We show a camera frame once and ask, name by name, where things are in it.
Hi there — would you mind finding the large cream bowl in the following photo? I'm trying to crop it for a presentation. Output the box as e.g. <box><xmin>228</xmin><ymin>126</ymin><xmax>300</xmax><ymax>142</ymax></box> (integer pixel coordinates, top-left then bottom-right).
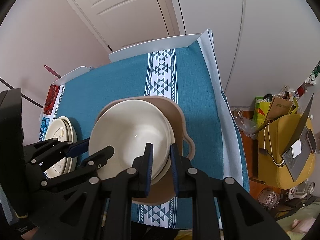
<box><xmin>88</xmin><ymin>99</ymin><xmax>175</xmax><ymax>184</ymax></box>

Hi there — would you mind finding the blue tablecloth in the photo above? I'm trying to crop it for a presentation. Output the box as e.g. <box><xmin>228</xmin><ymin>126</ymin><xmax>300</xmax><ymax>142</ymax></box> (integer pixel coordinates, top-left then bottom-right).
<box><xmin>38</xmin><ymin>28</ymin><xmax>251</xmax><ymax>230</ymax></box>

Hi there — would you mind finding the yellow chair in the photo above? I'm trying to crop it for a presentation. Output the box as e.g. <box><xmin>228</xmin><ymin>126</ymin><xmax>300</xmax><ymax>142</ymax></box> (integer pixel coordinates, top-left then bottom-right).
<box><xmin>258</xmin><ymin>114</ymin><xmax>316</xmax><ymax>190</ymax></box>

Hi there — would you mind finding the white door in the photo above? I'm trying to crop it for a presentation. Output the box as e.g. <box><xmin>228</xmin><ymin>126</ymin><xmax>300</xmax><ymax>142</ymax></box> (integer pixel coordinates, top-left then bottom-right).
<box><xmin>66</xmin><ymin>0</ymin><xmax>181</xmax><ymax>53</ymax></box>

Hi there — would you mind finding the white chair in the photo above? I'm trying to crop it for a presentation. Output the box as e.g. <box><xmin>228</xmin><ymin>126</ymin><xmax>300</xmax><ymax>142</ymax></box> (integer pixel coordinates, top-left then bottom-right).
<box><xmin>108</xmin><ymin>34</ymin><xmax>201</xmax><ymax>62</ymax></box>
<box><xmin>52</xmin><ymin>66</ymin><xmax>93</xmax><ymax>86</ymax></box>

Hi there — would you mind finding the brown paper bag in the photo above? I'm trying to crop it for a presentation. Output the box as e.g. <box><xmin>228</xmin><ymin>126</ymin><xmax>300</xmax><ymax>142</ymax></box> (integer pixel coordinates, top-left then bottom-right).
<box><xmin>265</xmin><ymin>96</ymin><xmax>292</xmax><ymax>124</ymax></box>

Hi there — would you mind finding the green paper bag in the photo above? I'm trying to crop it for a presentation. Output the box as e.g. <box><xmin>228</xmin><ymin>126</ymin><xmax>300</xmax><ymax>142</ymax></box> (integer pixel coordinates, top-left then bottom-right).
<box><xmin>253</xmin><ymin>94</ymin><xmax>273</xmax><ymax>128</ymax></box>

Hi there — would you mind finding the pink handled mop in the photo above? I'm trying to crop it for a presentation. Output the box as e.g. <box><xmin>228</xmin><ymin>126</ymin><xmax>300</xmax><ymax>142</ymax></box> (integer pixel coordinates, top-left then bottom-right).
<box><xmin>44</xmin><ymin>65</ymin><xmax>61</xmax><ymax>79</ymax></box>

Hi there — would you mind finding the large white plate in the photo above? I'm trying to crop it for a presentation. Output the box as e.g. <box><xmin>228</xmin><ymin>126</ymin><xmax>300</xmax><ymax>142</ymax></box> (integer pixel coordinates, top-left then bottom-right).
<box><xmin>44</xmin><ymin>116</ymin><xmax>78</xmax><ymax>179</ymax></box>

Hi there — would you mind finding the beige square serving dish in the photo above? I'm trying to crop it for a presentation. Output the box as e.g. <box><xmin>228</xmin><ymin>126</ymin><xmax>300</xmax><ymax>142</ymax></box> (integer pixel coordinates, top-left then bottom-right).
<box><xmin>96</xmin><ymin>96</ymin><xmax>195</xmax><ymax>205</ymax></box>

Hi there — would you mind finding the black cable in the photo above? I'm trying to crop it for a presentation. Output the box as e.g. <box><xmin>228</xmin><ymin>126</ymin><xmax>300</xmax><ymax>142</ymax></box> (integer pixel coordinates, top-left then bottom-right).
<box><xmin>0</xmin><ymin>77</ymin><xmax>45</xmax><ymax>110</ymax></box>

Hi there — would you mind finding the grey laptop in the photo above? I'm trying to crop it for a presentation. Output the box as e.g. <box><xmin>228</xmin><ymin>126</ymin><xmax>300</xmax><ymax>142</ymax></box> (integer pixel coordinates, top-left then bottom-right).
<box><xmin>282</xmin><ymin>95</ymin><xmax>313</xmax><ymax>181</ymax></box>

